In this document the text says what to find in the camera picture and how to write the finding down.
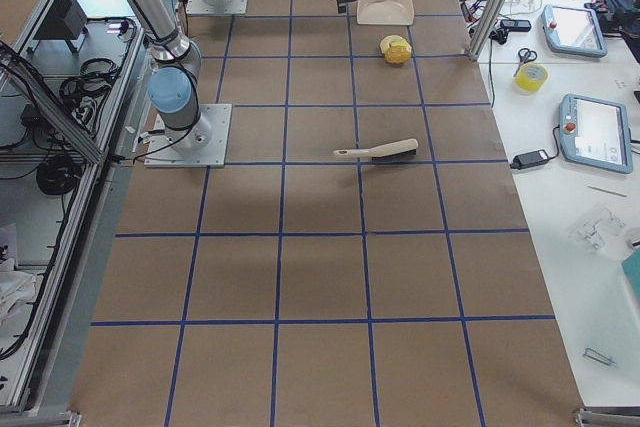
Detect black power adapter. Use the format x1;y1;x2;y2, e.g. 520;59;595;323
510;149;550;170

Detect upper blue teach pendant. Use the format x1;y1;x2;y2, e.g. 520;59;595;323
541;5;608;58

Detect black handled scissors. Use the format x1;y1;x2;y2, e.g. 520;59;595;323
517;47;538;64

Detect yellow lemon toy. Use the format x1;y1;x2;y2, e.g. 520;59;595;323
383;44;412;65

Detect clear plastic packaging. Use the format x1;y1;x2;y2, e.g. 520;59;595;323
567;204;626;252

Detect lower blue teach pendant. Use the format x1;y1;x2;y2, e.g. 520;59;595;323
559;94;633;174

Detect yellow tape roll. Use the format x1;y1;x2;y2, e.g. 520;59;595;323
513;62;549;95

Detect beige plastic dustpan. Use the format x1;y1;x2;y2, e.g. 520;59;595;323
356;0;415;26

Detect blue teach pendant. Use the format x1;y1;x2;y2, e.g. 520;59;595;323
559;94;633;174
541;5;608;58

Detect beige hand brush black bristles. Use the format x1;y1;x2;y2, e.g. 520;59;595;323
332;138;419;163

